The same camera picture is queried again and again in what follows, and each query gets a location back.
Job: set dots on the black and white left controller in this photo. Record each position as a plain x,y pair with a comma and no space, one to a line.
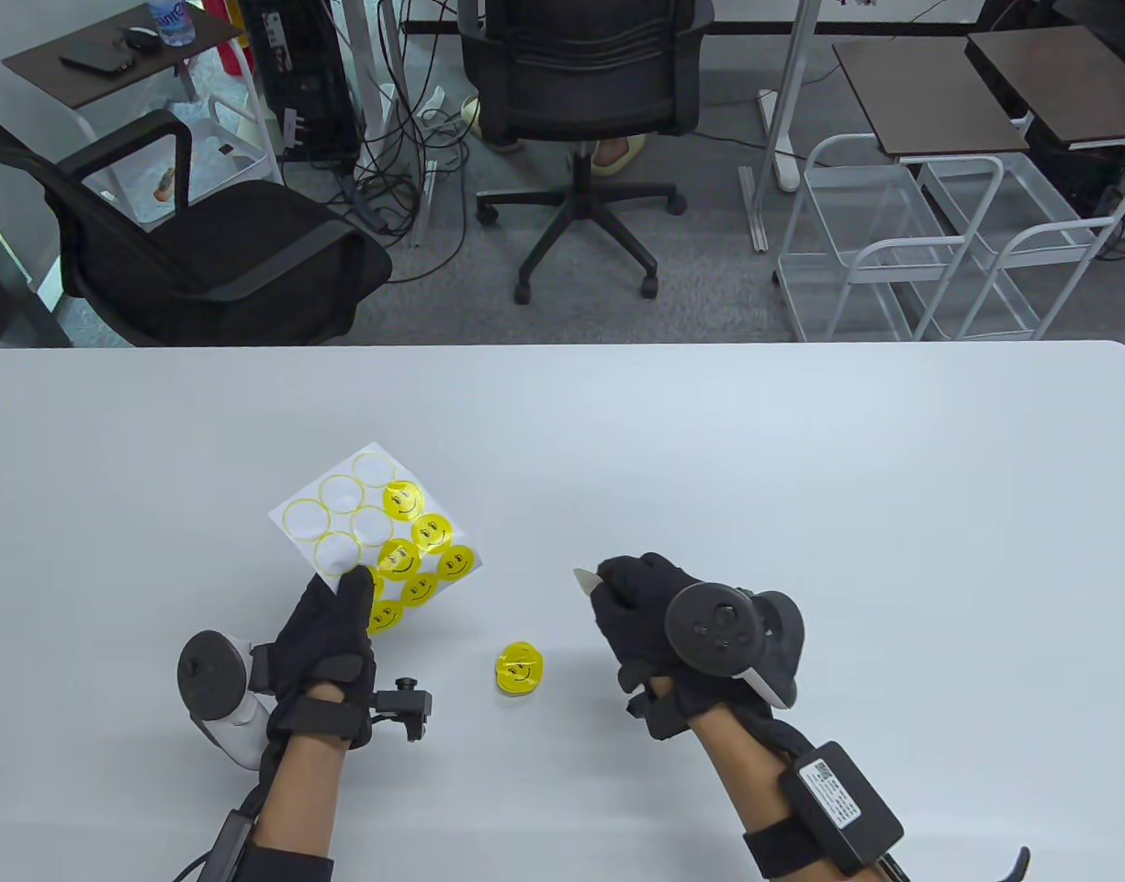
213,671

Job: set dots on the black mesh back office chair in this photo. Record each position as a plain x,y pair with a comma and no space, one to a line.
580,83

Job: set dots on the person's right forearm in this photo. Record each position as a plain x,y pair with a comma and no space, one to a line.
746,781

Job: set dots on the black and white right controller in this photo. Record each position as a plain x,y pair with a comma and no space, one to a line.
718,629

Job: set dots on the aluminium frame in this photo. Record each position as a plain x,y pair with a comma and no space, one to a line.
794,73

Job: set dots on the black flat tablet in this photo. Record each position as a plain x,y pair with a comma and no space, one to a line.
98,62

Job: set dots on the white table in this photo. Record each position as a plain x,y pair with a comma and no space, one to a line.
709,441

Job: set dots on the black office chair with armrest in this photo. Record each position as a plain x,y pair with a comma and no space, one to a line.
250,239

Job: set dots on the small orange item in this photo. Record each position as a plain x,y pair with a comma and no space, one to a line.
163,184

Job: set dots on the black labelled left forearm pack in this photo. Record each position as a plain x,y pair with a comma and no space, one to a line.
231,845

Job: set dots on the person's left forearm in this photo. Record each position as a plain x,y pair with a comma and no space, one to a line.
300,799

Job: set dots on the black computer case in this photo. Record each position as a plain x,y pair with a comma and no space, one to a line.
1067,175

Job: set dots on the clear plastic water bottle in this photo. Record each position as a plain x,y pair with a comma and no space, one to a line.
172,23

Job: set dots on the black labelled right forearm pack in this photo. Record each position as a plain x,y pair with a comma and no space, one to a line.
842,804

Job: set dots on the yellow smiley stickers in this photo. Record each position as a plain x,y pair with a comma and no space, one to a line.
519,671

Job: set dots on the black and white controller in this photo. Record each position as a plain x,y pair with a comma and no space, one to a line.
718,629
213,671

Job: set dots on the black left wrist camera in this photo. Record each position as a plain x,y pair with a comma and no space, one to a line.
406,707

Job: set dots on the black computer tower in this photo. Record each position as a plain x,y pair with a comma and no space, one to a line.
305,83

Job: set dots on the smiley sticker sheet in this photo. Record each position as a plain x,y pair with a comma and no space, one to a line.
342,496

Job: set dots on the black computer mouse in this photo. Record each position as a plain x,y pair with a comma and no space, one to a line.
141,39

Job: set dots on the white power strip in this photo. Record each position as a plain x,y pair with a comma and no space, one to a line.
778,138

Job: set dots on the person's left hand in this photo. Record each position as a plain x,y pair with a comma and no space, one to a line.
328,625

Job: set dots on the person's right hand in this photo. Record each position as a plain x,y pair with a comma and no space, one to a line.
635,606

